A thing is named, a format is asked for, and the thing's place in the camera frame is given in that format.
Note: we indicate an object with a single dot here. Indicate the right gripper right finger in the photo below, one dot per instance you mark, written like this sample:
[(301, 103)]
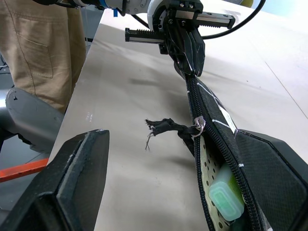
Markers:
[(276, 183)]

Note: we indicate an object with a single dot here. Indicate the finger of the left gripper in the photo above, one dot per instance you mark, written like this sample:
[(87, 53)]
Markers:
[(181, 53), (198, 55)]

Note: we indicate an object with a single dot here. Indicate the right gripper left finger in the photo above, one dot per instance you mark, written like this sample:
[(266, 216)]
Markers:
[(60, 187)]

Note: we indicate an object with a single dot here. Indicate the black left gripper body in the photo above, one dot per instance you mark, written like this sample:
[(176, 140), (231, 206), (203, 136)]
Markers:
[(183, 16)]

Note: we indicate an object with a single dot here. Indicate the black checkered pouch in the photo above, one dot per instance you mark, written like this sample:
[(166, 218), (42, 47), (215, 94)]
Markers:
[(211, 108)]

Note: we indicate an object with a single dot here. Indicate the green highlighter pen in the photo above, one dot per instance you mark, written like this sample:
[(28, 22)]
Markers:
[(223, 199)]

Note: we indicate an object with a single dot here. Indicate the beige table mat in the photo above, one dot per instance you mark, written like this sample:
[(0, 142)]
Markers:
[(132, 96)]

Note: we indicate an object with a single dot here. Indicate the olive green chair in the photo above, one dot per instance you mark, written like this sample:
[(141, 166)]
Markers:
[(247, 2)]

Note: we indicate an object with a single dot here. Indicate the dark rounded shape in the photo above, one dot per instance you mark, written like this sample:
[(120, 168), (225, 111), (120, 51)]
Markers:
[(31, 115)]

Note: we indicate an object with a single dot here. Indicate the khaki trouser legs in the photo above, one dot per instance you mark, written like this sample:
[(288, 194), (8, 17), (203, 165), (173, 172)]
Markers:
[(36, 48)]

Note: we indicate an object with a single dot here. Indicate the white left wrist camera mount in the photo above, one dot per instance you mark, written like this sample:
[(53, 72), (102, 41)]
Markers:
[(151, 12)]

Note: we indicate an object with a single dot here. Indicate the orange stand frame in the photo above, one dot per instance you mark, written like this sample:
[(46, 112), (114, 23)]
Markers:
[(19, 170)]

